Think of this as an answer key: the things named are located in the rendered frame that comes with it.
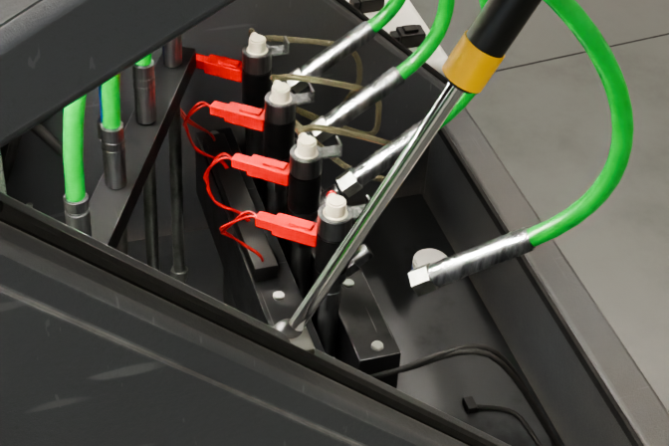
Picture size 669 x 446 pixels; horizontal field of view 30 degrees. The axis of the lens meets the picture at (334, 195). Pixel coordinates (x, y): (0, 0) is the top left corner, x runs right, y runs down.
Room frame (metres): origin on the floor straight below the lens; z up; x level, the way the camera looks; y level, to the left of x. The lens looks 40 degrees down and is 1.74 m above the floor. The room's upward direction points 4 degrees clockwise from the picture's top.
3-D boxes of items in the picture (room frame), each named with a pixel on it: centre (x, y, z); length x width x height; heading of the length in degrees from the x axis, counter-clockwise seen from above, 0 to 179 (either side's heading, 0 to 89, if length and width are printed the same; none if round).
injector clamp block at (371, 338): (0.87, 0.04, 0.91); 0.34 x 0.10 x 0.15; 20
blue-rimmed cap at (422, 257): (0.99, -0.11, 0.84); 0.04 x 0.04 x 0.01
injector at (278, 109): (0.91, 0.04, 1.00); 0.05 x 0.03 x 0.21; 110
